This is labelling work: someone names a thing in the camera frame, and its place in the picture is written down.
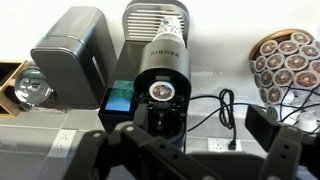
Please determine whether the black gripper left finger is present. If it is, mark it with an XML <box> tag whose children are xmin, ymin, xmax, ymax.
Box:
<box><xmin>63</xmin><ymin>103</ymin><xmax>218</xmax><ymax>180</ymax></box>

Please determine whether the black silver coffee machine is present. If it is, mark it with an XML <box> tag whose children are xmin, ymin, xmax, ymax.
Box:
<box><xmin>98</xmin><ymin>0</ymin><xmax>193</xmax><ymax>151</ymax></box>

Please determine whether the green lid coffee capsule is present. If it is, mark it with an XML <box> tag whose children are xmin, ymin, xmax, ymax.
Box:
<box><xmin>265</xmin><ymin>104</ymin><xmax>279</xmax><ymax>122</ymax></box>

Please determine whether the printed paper cup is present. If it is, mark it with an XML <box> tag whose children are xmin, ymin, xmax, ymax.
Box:
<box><xmin>151</xmin><ymin>15</ymin><xmax>185</xmax><ymax>44</ymax></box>

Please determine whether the dark water tank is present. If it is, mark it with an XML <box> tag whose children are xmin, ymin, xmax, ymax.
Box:
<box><xmin>30</xmin><ymin>5</ymin><xmax>118</xmax><ymax>110</ymax></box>

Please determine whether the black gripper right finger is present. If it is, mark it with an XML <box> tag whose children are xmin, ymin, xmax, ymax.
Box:
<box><xmin>244</xmin><ymin>104</ymin><xmax>320</xmax><ymax>180</ymax></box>

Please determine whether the wire capsule carousel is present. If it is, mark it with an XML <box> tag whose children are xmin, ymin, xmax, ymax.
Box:
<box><xmin>249</xmin><ymin>28</ymin><xmax>320</xmax><ymax>134</ymax></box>

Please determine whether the white wall outlet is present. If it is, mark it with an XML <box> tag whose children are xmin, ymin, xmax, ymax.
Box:
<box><xmin>207</xmin><ymin>137</ymin><xmax>243</xmax><ymax>153</ymax></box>
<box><xmin>49</xmin><ymin>129</ymin><xmax>78</xmax><ymax>158</ymax></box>

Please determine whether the clear glass jar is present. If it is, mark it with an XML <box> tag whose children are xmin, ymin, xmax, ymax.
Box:
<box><xmin>14</xmin><ymin>66</ymin><xmax>54</xmax><ymax>108</ymax></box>

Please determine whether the black power cable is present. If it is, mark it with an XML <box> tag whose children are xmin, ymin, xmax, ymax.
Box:
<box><xmin>186</xmin><ymin>88</ymin><xmax>268</xmax><ymax>151</ymax></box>

